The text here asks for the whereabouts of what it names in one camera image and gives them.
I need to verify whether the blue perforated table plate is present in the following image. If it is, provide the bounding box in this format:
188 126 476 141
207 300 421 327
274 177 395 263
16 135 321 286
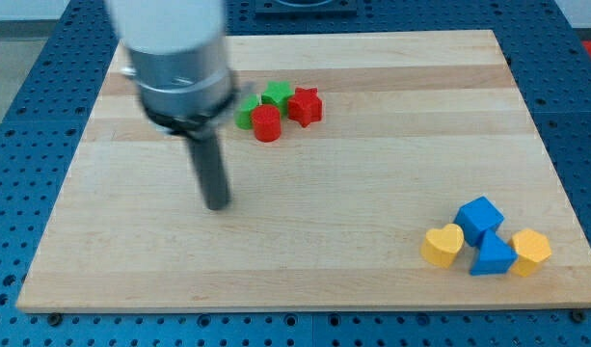
0 0 591 346

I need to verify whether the blue cube block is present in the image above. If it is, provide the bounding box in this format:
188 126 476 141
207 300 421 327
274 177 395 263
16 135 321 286
453 196 504 247

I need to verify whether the green cylinder block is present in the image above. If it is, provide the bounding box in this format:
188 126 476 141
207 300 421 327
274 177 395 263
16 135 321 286
234 94 260 130

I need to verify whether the yellow hexagon block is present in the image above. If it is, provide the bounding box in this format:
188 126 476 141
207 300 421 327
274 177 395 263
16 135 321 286
509 228 552 277

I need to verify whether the red star block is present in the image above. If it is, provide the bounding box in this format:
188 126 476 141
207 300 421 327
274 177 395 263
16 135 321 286
287 87 323 127

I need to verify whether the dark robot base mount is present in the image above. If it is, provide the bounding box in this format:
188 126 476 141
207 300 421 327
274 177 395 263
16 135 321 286
254 0 359 15

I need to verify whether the green star block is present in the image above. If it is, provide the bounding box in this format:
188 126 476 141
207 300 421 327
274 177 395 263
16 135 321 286
261 81 294 118

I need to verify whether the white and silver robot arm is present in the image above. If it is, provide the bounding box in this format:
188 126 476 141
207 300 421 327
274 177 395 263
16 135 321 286
105 0 238 210

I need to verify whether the light wooden board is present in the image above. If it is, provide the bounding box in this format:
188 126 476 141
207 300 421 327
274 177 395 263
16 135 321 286
16 30 591 313

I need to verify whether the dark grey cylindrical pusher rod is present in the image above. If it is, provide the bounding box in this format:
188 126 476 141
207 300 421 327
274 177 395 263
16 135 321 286
186 130 230 210

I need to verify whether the red cylinder block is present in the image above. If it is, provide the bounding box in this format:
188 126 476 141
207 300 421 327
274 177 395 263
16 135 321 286
251 104 282 143

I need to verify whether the blue triangle block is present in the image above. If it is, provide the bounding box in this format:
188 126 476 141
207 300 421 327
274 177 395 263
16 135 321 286
470 229 518 276

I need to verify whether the yellow heart block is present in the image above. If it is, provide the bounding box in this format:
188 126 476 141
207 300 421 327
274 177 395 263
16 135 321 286
419 224 465 268

